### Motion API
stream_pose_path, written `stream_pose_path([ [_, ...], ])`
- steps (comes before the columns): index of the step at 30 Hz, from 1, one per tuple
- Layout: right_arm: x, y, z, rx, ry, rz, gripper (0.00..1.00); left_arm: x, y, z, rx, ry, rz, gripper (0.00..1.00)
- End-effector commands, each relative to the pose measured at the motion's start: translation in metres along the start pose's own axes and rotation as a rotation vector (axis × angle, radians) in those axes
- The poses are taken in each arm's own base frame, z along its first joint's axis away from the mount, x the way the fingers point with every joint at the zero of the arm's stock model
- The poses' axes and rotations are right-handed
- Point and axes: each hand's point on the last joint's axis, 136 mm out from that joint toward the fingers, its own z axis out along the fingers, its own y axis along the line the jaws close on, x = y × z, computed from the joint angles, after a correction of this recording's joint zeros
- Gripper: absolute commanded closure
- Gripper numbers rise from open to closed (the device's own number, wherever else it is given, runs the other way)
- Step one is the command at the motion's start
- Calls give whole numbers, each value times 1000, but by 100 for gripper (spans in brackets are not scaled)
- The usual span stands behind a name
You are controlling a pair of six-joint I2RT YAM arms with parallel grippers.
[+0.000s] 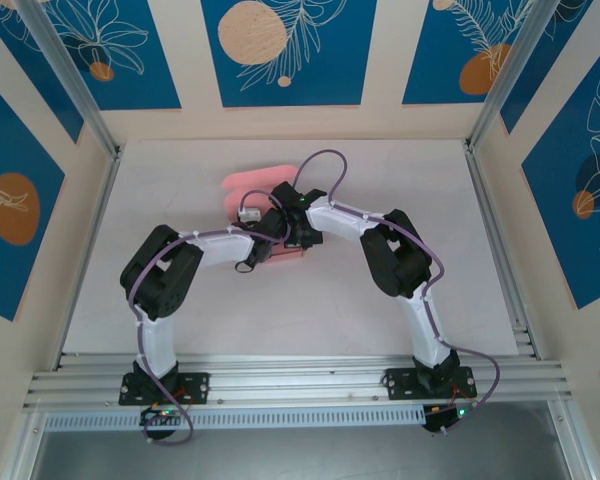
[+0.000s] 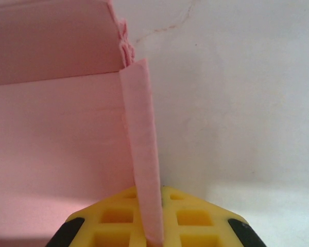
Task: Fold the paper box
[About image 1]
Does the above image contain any pink cloth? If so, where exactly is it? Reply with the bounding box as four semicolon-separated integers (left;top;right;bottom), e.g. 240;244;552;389
220;163;307;264

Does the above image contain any grey metal sheet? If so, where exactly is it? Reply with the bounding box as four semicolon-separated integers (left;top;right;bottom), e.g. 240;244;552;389
29;427;569;480

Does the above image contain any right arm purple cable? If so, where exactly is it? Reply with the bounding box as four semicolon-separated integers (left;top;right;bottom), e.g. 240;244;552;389
292;148;502;436

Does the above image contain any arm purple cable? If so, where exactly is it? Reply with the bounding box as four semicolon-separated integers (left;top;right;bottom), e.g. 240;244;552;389
128;189;286;446
292;148;502;436

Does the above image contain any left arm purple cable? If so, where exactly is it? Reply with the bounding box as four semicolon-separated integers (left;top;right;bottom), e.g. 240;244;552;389
128;189;286;446

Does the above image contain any aluminium mounting rail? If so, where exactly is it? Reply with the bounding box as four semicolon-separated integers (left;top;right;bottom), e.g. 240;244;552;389
22;352;576;410

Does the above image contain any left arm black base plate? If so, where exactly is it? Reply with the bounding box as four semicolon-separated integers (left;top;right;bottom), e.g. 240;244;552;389
118;372;211;405

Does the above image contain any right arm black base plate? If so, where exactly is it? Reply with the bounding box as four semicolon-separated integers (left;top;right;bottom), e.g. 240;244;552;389
383;366;479;401

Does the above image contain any aluminium table side rail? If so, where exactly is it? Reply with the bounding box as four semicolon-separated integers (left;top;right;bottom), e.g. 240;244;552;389
462;139;539;359
54;144;124;371

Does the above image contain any grey slotted cable duct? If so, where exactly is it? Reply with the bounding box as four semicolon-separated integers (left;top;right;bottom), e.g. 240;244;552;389
43;405;426;432

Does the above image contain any aluminium corner post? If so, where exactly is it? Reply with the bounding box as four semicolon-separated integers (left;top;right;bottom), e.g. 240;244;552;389
17;0;124;157
467;0;551;151

